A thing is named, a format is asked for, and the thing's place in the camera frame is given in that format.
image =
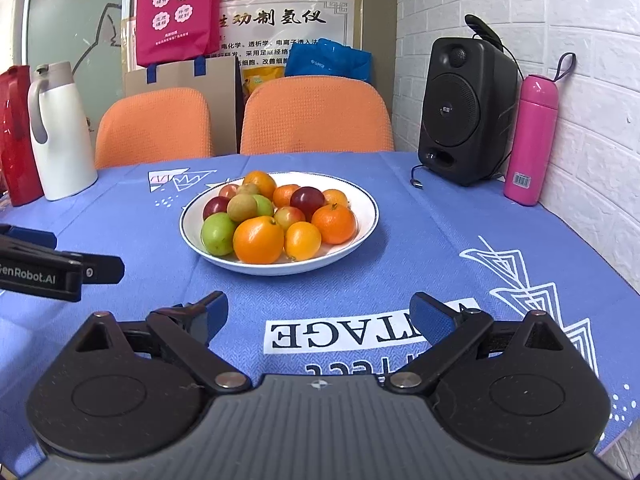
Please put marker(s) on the small pink yellow apple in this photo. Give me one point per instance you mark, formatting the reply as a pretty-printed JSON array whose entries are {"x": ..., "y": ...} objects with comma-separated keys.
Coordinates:
[{"x": 288, "y": 217}]

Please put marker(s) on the small black device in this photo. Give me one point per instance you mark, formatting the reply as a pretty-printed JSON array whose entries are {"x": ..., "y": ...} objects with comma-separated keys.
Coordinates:
[{"x": 482, "y": 27}]

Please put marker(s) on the small green apple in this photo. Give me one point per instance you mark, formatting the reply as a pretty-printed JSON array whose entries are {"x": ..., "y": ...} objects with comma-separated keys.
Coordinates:
[{"x": 265, "y": 206}]

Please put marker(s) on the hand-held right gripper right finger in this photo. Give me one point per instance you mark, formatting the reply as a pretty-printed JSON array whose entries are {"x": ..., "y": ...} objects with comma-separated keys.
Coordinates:
[{"x": 432, "y": 315}]

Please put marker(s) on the orange chair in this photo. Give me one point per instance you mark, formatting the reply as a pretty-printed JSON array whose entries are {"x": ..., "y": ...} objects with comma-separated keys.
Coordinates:
[
  {"x": 150, "y": 130},
  {"x": 315, "y": 120}
]

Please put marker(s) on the white plate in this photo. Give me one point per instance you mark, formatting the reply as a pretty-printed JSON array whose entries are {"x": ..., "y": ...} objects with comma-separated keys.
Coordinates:
[{"x": 360, "y": 210}]

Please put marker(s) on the yellow snack bag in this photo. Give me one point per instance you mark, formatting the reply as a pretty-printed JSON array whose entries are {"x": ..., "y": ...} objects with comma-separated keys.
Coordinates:
[{"x": 260, "y": 80}]

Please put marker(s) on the brown paper bag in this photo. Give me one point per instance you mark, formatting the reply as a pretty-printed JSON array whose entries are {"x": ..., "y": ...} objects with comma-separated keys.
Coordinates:
[{"x": 225, "y": 105}]

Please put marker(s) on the blue plastic bag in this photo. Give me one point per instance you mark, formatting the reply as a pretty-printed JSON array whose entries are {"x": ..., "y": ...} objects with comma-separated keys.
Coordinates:
[{"x": 325, "y": 62}]

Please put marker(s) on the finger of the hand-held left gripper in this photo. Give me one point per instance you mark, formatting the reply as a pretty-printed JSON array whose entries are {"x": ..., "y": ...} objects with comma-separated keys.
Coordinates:
[
  {"x": 30, "y": 236},
  {"x": 102, "y": 269}
]

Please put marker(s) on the large dark red plum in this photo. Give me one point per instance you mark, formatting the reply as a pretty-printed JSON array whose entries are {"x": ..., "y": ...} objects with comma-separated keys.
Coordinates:
[{"x": 215, "y": 207}]

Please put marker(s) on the black speaker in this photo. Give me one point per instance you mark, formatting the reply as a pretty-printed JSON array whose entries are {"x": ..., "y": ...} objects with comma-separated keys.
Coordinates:
[{"x": 450, "y": 110}]

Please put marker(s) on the magenta tote bag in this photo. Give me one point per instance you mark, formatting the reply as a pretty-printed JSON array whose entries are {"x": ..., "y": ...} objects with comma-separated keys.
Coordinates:
[{"x": 175, "y": 45}]

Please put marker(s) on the mandarin orange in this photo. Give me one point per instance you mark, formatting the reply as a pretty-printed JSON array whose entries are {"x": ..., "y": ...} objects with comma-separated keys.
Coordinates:
[
  {"x": 285, "y": 196},
  {"x": 334, "y": 225}
]

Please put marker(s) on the large orange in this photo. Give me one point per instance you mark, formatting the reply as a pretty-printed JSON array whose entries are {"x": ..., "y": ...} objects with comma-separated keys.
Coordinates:
[
  {"x": 260, "y": 182},
  {"x": 258, "y": 240}
]

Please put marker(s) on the blue printed tablecloth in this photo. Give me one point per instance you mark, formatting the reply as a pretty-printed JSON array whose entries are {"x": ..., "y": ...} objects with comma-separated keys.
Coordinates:
[{"x": 450, "y": 240}]

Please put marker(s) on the wall poster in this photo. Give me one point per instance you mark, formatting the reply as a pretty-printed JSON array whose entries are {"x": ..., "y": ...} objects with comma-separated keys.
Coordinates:
[{"x": 300, "y": 20}]

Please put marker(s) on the red thermos jug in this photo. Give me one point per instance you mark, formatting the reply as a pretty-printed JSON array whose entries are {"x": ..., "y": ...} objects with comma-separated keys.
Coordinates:
[{"x": 17, "y": 150}]

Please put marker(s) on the pink bottle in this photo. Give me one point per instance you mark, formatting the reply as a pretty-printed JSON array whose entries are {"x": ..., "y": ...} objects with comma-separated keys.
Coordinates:
[{"x": 530, "y": 135}]

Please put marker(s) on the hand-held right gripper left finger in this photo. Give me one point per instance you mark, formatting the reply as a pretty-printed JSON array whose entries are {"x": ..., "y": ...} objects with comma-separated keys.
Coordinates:
[{"x": 217, "y": 310}]

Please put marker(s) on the white thermos jug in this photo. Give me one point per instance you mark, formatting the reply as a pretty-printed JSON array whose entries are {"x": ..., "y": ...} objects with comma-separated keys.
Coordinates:
[{"x": 65, "y": 150}]

